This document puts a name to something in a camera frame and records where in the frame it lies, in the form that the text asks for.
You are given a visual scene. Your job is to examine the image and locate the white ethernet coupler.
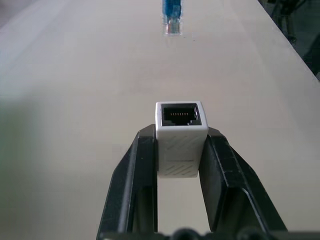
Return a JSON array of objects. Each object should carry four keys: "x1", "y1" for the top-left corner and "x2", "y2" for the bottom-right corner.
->
[{"x1": 154, "y1": 100, "x2": 210, "y2": 179}]

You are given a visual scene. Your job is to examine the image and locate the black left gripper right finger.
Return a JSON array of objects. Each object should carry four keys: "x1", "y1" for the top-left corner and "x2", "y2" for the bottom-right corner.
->
[{"x1": 197, "y1": 126, "x2": 288, "y2": 235}]

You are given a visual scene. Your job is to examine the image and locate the dark stand legs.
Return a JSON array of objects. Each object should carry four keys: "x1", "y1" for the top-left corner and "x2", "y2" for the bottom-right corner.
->
[{"x1": 258, "y1": 0, "x2": 320, "y2": 82}]

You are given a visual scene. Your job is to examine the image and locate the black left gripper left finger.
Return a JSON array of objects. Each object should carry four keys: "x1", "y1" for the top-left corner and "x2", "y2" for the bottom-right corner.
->
[{"x1": 96, "y1": 124, "x2": 159, "y2": 240}]

